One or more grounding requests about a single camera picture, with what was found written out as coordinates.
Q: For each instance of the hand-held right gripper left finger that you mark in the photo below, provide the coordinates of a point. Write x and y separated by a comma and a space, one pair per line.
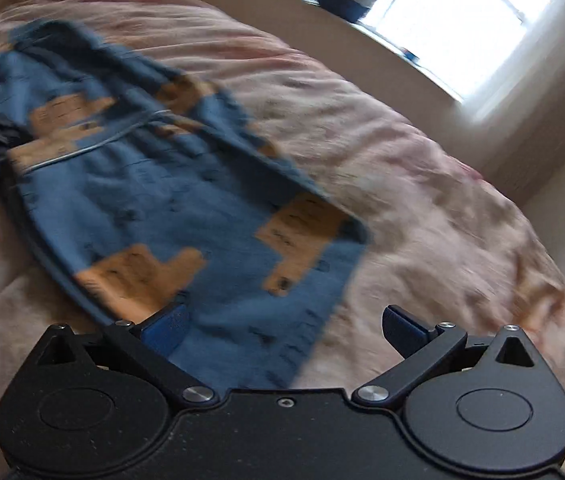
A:
165, 334

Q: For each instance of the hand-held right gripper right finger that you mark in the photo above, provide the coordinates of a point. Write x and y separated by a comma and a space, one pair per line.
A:
402, 331

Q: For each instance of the blue printed pants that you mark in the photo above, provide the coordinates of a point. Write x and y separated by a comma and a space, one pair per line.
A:
162, 200

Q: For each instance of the floral pink bed blanket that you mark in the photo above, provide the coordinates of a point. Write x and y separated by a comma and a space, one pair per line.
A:
437, 200

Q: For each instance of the white sheer curtain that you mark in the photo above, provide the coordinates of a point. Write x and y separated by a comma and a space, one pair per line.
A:
537, 125

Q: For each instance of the small blue red box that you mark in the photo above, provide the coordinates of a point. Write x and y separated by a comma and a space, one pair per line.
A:
411, 54

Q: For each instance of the white framed window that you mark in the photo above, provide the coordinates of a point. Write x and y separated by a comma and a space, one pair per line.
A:
462, 15

